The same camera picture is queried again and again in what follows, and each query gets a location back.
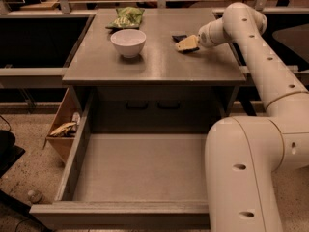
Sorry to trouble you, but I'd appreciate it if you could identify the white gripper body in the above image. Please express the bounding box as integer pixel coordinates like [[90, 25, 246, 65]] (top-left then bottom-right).
[[198, 23, 217, 47]]

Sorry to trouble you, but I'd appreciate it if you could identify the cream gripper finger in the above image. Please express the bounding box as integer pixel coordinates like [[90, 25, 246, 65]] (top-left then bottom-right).
[[175, 34, 201, 53]]

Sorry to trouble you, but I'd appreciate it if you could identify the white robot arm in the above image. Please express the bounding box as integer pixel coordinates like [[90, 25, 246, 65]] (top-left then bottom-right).
[[195, 3, 309, 232]]

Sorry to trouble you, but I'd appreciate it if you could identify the grey drawer cabinet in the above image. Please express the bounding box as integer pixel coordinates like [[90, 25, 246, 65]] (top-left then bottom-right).
[[63, 9, 245, 132]]

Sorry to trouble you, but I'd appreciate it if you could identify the open grey top drawer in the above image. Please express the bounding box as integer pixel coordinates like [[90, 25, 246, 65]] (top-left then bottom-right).
[[30, 94, 210, 230]]

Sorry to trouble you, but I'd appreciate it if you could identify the white ceramic bowl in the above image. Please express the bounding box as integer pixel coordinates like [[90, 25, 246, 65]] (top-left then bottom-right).
[[110, 29, 146, 58]]

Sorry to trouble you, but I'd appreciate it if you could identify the green chip bag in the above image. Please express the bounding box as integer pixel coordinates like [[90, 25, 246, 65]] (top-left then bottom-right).
[[106, 7, 145, 29]]

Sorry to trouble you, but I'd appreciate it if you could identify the yellow crumpled snack bag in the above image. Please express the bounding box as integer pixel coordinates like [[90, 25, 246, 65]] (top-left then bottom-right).
[[50, 122, 76, 137]]

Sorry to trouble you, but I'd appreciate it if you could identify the small clear bottle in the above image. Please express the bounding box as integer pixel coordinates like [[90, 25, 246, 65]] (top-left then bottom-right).
[[27, 190, 43, 204]]

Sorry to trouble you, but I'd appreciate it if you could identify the right black drawer handle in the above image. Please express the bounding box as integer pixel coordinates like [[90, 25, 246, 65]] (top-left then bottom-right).
[[156, 100, 181, 110]]

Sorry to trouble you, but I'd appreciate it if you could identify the black drawer handle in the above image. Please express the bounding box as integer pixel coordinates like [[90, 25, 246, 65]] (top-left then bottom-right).
[[126, 101, 149, 110], [156, 100, 181, 110]]

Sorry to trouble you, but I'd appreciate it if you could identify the left black drawer handle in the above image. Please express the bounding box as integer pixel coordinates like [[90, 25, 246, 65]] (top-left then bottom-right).
[[126, 101, 149, 110]]

